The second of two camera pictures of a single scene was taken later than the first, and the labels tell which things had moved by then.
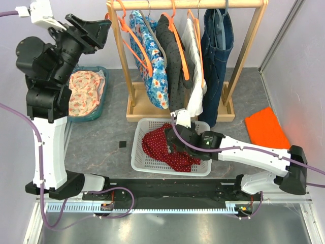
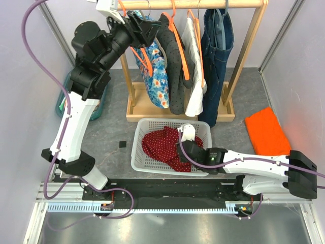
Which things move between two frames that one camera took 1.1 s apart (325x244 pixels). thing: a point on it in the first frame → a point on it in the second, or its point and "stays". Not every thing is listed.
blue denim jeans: x=213 y=62 stays
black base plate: x=166 y=191 stays
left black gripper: x=97 y=30 → x=141 y=31
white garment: x=192 y=47 stays
